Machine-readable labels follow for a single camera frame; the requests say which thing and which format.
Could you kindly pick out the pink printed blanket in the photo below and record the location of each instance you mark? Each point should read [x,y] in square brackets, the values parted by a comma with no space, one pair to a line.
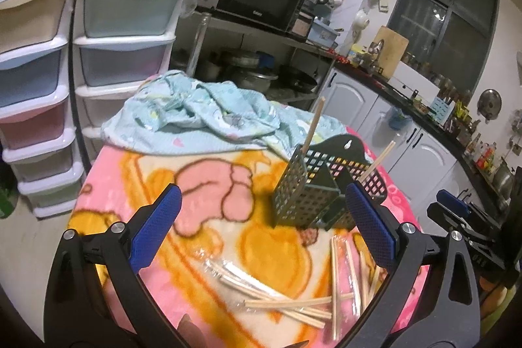
[134,185]

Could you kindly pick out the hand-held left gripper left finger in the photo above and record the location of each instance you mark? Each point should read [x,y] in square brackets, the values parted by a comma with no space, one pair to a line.
[157,225]

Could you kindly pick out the metal shelf rack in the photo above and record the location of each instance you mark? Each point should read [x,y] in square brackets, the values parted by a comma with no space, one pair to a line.
[253,32]

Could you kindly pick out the black kitchen countertop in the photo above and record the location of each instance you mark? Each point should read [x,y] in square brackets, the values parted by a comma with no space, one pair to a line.
[440,132]

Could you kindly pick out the green perforated utensil holder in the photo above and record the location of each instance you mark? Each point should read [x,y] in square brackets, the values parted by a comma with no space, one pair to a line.
[310,193]

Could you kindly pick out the large steel pot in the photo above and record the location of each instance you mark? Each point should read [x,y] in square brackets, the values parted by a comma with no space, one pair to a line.
[253,81]

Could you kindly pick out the steel pot with lid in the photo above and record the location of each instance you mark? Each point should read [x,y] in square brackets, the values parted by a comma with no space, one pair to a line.
[240,59]

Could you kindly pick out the dark window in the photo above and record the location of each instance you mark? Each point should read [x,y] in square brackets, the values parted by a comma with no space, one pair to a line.
[444,13]

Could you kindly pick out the white countertop box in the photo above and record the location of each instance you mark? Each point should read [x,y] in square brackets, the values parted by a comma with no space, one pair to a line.
[420,81]

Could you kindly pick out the wooden cutting board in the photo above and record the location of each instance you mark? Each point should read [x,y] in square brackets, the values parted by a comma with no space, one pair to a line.
[391,50]

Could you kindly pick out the hanging steel lid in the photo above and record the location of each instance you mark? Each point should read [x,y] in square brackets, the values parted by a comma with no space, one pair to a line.
[489,105]

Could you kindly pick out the small steel pot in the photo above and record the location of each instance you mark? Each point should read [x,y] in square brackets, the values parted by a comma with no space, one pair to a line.
[210,68]

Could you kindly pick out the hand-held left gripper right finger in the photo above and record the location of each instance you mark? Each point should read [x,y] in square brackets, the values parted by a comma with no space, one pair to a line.
[371,225]

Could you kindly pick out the white plastic drawer unit right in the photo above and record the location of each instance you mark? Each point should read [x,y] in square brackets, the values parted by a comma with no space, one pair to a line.
[122,46]

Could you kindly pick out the row of condiment bottles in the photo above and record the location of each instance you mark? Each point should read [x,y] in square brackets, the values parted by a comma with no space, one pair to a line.
[485,152]

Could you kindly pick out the red chili peppers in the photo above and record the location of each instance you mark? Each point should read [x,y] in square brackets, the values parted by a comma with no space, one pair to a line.
[341,59]

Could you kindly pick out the person's right forearm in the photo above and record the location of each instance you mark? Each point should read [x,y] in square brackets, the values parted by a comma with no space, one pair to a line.
[495,297]

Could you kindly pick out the blue plastic bag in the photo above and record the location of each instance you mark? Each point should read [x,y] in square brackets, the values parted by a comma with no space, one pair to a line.
[397,119]

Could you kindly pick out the light blue printed towel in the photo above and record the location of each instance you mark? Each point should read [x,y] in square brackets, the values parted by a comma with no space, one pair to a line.
[204,115]

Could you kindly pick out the black frying pan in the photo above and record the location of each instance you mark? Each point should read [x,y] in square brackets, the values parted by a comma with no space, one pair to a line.
[299,81]

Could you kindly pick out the blue knife block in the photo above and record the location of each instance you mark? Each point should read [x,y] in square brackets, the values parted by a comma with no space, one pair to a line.
[442,109]

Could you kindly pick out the metal faucet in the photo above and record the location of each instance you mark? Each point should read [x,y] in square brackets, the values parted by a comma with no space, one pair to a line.
[377,50]

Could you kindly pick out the clear plastic wrapper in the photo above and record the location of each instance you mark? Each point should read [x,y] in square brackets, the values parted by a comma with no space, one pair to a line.
[212,268]

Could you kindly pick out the blue container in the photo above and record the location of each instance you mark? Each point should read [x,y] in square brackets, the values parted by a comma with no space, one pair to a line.
[265,59]

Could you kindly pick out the row of glass jars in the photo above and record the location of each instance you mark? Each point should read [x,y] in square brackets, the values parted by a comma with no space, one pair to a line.
[424,66]

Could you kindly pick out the yellow jar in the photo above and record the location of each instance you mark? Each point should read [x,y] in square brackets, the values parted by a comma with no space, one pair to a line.
[355,55]

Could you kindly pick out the light wooden chopstick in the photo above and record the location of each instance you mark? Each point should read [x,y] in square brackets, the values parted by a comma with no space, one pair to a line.
[314,128]
[377,164]

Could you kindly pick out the white kitchen cabinets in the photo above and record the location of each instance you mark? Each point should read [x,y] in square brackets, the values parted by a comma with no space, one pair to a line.
[359,103]

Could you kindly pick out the green plastic item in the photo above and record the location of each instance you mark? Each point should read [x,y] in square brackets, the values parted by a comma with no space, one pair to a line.
[7,195]

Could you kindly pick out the blue dish tray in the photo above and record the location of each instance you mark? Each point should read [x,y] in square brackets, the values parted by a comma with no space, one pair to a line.
[322,34]

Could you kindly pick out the bunch of wooden chopsticks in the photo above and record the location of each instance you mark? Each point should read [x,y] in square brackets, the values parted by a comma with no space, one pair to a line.
[285,303]

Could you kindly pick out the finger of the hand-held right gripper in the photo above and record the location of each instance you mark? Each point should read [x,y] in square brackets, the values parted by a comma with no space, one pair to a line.
[439,215]
[452,200]

